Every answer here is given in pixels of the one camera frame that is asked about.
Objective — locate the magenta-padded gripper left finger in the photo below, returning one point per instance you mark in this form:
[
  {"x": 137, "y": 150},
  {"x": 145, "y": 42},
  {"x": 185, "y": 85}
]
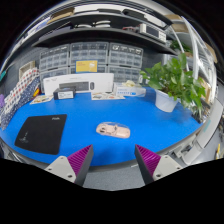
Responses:
[{"x": 63, "y": 166}]

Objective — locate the colourful sticker sheet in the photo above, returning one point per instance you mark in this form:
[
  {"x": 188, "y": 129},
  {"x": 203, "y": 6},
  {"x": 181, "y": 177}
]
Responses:
[
  {"x": 41, "y": 99},
  {"x": 106, "y": 96}
]

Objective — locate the green potted plant white pot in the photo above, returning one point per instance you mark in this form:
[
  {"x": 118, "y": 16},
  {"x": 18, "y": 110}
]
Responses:
[{"x": 173, "y": 80}]

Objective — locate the red white checked cloth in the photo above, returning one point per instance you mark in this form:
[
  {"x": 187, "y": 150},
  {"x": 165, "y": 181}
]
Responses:
[{"x": 20, "y": 88}]

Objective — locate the teal box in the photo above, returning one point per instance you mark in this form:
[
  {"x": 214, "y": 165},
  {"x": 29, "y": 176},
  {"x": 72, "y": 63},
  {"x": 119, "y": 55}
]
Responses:
[{"x": 2, "y": 76}]

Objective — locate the black mouse pad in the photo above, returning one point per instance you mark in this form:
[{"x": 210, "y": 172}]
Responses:
[{"x": 41, "y": 133}]

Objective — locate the small yellow red packet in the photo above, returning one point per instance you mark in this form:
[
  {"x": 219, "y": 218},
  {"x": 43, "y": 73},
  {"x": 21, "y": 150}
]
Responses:
[{"x": 36, "y": 92}]

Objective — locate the small black product box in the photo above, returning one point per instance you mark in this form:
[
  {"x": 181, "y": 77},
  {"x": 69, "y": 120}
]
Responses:
[{"x": 63, "y": 94}]

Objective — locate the yellow card box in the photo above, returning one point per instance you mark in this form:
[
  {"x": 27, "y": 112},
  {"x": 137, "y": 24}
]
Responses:
[{"x": 86, "y": 66}]

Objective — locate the white metal shelf rack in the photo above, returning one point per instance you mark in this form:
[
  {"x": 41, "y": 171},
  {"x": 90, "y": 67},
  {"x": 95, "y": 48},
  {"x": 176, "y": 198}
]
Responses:
[{"x": 195, "y": 50}]

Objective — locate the purple soft bag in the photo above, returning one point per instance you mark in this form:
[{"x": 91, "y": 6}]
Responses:
[{"x": 1, "y": 101}]

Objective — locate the white box blue label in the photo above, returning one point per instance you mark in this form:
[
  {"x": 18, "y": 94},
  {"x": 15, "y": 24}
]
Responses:
[{"x": 130, "y": 90}]

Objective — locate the black wall shelf unit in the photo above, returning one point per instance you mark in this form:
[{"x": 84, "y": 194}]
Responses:
[{"x": 100, "y": 31}]

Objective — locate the white woven basket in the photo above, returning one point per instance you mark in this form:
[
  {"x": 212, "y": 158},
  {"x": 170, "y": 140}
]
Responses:
[{"x": 27, "y": 69}]

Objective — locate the long white keyboard box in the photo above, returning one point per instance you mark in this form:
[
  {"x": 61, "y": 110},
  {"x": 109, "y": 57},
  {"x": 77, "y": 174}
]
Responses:
[{"x": 100, "y": 80}]

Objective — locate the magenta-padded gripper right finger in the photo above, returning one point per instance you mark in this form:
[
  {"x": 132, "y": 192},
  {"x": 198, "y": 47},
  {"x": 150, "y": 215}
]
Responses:
[{"x": 163, "y": 166}]

